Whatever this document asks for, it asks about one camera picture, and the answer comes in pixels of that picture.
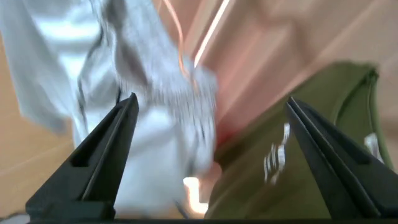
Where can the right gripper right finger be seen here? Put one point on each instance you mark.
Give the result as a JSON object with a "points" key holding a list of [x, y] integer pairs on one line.
{"points": [[351, 186]]}

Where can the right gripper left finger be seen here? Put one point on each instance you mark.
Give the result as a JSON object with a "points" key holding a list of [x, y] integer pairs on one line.
{"points": [[90, 186]]}

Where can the pale grey garment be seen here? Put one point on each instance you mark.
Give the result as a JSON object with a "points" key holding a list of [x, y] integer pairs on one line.
{"points": [[149, 109]]}

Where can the green printed shirt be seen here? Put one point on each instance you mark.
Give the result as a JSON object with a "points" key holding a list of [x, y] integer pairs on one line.
{"points": [[248, 186]]}

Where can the pink clothes hanger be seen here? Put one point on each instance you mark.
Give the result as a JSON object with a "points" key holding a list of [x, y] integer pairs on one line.
{"points": [[180, 40]]}

